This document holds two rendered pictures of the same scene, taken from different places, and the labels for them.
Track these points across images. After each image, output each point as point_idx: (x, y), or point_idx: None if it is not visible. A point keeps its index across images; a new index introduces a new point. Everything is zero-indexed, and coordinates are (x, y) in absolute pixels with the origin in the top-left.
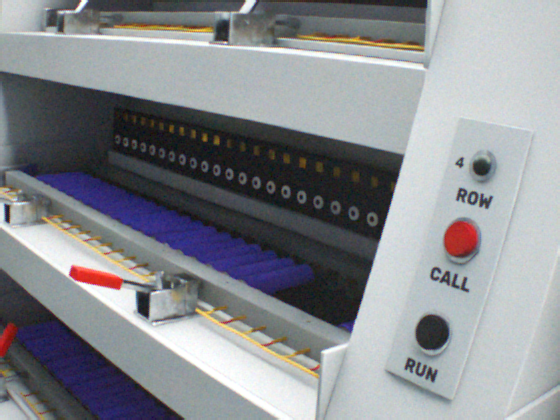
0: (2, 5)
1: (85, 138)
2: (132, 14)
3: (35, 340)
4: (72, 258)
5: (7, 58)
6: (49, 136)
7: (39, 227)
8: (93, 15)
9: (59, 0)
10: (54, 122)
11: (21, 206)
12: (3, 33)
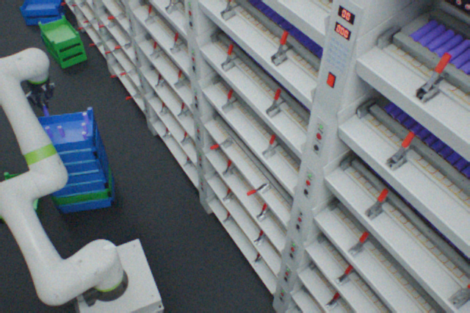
0: (199, 84)
1: None
2: (240, 101)
3: None
4: (243, 164)
5: (207, 98)
6: None
7: (232, 146)
8: (230, 105)
9: (214, 73)
10: None
11: (226, 144)
12: (203, 91)
